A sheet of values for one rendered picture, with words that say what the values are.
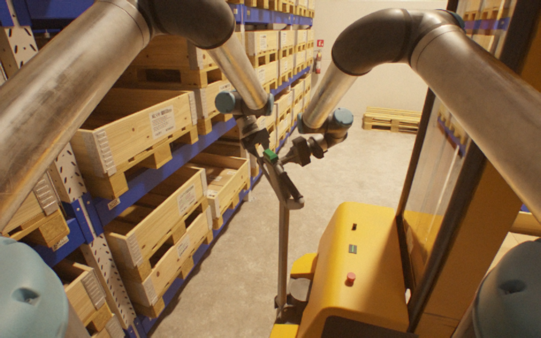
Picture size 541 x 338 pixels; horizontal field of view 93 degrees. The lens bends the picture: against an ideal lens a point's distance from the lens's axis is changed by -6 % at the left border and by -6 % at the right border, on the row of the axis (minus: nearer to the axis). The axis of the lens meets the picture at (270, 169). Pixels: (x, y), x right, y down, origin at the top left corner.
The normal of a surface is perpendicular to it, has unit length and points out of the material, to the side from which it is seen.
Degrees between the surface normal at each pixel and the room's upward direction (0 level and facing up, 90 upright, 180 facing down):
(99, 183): 90
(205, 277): 0
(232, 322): 0
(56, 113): 81
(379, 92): 90
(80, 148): 90
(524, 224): 90
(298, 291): 0
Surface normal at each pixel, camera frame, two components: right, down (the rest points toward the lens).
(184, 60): -0.30, 0.44
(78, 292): 0.95, 0.14
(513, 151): -0.98, -0.04
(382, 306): 0.00, -0.88
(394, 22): -0.13, -0.03
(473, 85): -0.82, -0.30
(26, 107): 0.63, -0.31
